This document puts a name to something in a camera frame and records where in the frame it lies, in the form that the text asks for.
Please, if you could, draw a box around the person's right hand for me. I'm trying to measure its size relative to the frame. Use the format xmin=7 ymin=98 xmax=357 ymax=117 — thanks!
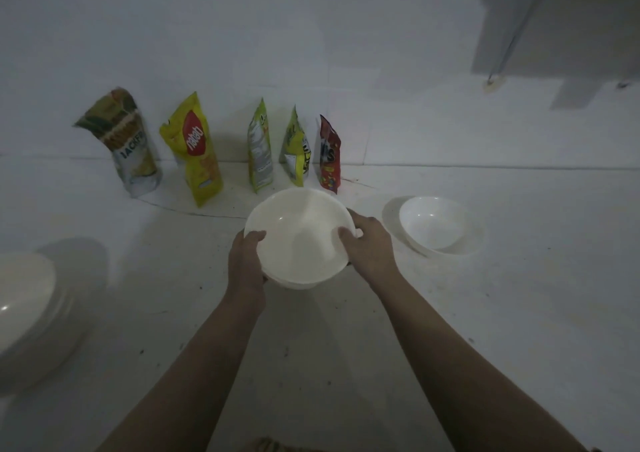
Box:
xmin=337 ymin=208 xmax=404 ymax=298

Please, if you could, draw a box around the person's left hand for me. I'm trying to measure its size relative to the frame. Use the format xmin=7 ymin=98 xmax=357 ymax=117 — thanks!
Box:
xmin=225 ymin=230 xmax=269 ymax=313

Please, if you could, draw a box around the tall green snack bag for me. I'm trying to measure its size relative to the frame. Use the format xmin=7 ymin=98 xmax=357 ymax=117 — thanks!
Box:
xmin=247 ymin=98 xmax=275 ymax=194

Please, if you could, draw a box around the yellow snack bag red label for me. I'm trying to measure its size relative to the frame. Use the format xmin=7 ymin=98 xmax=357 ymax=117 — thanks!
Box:
xmin=159 ymin=91 xmax=225 ymax=209

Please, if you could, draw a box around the small yellow-green snack bag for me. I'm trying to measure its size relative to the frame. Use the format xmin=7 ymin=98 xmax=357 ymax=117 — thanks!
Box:
xmin=279 ymin=105 xmax=312 ymax=188

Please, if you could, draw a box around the jackfruit chips bag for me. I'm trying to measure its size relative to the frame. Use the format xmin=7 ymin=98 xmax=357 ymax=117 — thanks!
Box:
xmin=73 ymin=86 xmax=163 ymax=199

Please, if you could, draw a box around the large white bowl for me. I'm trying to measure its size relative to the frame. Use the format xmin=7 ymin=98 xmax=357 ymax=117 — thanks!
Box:
xmin=0 ymin=249 xmax=101 ymax=399

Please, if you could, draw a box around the person's left forearm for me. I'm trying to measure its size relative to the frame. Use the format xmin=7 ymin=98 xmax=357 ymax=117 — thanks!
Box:
xmin=97 ymin=291 xmax=269 ymax=452

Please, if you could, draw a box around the person's right forearm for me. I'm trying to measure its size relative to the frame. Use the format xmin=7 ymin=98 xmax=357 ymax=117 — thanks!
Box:
xmin=372 ymin=271 xmax=589 ymax=452

